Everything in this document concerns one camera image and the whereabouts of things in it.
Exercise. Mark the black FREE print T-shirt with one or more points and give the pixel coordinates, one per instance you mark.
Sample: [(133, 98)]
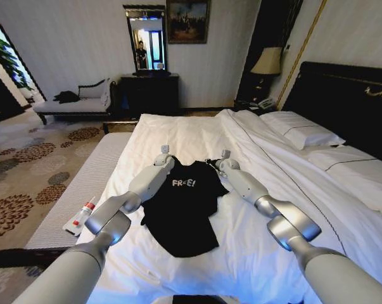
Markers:
[(184, 221)]

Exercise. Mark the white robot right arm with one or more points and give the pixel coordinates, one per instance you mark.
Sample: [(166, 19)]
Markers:
[(330, 272)]

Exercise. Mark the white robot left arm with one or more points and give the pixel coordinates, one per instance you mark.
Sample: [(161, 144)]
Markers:
[(76, 269)]

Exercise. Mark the white bed sheet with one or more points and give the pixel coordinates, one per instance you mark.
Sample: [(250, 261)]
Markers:
[(178, 136)]

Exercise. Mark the white striped bed bench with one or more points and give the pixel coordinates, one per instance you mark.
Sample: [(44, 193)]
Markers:
[(83, 171)]

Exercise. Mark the dark nightstand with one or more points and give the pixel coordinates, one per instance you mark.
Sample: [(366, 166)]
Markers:
[(246, 106)]

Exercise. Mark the white desk telephone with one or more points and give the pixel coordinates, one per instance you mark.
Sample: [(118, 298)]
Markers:
[(266, 103)]

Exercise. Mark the black wooden dresser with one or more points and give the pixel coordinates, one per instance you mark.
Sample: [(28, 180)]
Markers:
[(149, 95)]

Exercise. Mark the white pillow with dark stripe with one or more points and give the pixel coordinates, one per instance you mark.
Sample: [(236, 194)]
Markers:
[(352, 171), (301, 130)]

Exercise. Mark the white duvet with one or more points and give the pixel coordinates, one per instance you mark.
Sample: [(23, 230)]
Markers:
[(304, 190)]

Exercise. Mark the dark bag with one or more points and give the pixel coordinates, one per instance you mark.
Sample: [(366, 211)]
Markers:
[(121, 98)]

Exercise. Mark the bedside lamp with beige shade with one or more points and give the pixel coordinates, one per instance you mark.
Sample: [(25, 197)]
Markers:
[(267, 61)]

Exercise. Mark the white chaise cushion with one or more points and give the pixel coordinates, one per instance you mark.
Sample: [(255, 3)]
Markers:
[(105, 93)]

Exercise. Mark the black framed mirror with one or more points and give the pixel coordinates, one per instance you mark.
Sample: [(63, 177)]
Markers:
[(148, 38)]

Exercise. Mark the black headboard with gold ornament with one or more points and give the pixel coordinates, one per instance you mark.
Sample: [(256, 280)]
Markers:
[(336, 95)]

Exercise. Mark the white red tube packet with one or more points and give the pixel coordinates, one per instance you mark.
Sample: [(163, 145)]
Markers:
[(80, 217)]

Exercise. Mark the dark framed painting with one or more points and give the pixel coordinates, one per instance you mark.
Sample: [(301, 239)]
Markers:
[(187, 20)]

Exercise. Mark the black garment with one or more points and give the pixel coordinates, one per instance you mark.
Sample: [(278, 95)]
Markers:
[(65, 96)]

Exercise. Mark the green plant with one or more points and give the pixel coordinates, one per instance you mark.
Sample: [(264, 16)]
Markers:
[(5, 55)]

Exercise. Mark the white chaise longue dark frame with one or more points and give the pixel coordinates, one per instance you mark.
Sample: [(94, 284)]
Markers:
[(70, 106)]

